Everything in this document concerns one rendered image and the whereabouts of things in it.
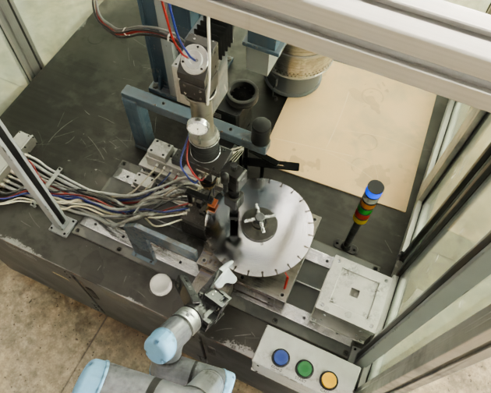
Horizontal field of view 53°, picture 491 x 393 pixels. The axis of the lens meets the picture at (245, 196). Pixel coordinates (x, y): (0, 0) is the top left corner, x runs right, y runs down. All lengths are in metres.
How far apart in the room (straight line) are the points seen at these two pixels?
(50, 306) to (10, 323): 0.19
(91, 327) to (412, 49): 2.20
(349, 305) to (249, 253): 0.33
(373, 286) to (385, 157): 0.59
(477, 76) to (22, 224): 1.65
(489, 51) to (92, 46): 2.03
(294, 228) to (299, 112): 0.64
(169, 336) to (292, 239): 0.48
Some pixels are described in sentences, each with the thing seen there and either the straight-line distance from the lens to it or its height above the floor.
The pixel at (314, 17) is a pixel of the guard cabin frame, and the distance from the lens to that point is 0.38.
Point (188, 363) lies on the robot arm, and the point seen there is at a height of 0.99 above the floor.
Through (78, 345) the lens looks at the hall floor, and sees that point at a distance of 2.44.
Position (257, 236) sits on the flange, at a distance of 1.45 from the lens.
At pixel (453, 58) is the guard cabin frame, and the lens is 0.37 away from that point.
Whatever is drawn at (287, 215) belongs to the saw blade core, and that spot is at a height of 0.95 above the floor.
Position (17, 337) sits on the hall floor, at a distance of 2.54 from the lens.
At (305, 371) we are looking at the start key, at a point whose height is 0.91.
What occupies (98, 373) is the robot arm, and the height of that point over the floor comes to 1.38.
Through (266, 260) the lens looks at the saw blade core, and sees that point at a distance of 1.43.
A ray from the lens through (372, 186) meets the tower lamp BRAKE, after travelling 1.35.
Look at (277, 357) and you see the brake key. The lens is 1.40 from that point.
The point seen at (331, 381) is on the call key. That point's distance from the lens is 1.41.
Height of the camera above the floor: 2.28
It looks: 61 degrees down
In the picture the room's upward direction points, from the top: 2 degrees clockwise
